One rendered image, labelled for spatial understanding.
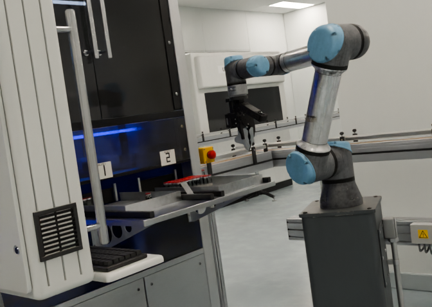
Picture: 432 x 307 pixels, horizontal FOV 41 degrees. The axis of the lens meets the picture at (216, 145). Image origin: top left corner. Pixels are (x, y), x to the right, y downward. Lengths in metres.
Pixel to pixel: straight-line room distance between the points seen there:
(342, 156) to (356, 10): 1.66
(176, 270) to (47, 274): 1.11
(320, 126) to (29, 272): 1.01
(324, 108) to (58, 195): 0.90
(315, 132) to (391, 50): 1.62
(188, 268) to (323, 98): 1.02
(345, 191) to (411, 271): 1.64
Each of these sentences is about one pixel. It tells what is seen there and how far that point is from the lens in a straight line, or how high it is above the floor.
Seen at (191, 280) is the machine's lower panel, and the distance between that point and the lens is 2.53.
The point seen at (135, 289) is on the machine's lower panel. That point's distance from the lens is 2.32.
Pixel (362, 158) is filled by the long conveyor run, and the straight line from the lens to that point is 2.90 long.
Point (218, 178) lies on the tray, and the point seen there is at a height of 0.90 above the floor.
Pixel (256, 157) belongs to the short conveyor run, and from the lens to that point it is 3.02.
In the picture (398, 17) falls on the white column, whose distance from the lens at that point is 3.46.
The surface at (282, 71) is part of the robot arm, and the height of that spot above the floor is 1.29.
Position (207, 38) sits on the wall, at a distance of 9.80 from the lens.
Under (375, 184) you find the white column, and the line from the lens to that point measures 3.58.
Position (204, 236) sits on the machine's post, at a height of 0.65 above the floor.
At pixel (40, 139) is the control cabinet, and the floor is 1.17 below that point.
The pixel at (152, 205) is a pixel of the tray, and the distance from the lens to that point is 2.00.
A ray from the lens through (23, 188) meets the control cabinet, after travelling 1.38.
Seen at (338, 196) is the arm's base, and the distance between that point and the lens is 2.05.
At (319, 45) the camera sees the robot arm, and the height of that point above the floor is 1.33.
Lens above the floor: 1.17
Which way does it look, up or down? 3 degrees down
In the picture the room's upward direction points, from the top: 8 degrees counter-clockwise
